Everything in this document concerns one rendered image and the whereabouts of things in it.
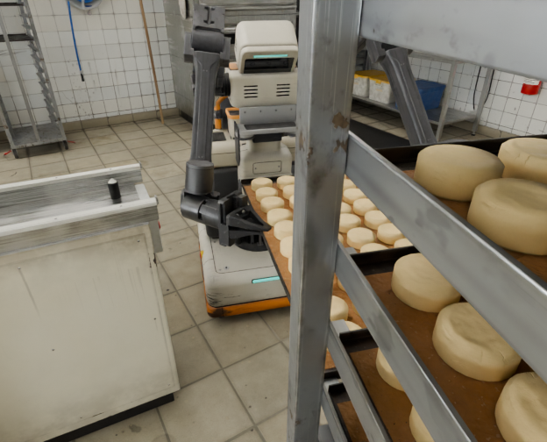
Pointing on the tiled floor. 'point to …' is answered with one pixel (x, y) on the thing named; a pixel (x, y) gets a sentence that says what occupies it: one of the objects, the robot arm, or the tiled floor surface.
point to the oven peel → (152, 60)
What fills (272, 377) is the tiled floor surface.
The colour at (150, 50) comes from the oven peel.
